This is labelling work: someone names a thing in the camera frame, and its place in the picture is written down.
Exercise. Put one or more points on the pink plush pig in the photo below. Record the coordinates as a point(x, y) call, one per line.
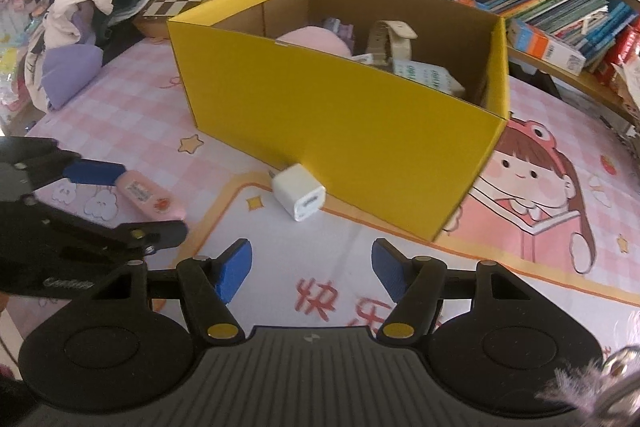
point(316, 38)

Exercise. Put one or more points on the clear tape roll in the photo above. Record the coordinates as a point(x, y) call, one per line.
point(429, 75)

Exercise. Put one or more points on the small white charger cube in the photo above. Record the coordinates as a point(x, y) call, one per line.
point(297, 191)

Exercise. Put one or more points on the yellow cardboard box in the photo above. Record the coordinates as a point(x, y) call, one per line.
point(400, 151)

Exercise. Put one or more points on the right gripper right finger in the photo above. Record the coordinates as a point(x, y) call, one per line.
point(415, 285)

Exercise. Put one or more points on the orange white small box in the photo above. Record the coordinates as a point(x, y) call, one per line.
point(539, 45)

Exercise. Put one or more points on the grey toy car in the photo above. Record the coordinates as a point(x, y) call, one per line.
point(342, 30)

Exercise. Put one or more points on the pile of clothes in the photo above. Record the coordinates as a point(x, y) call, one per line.
point(66, 51)

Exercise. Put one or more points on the pink eraser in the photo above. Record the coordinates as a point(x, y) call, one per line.
point(152, 200)

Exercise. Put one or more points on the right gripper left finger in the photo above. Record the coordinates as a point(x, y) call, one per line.
point(207, 286)

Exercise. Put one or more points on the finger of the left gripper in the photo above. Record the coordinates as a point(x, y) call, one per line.
point(29, 164)
point(32, 231)

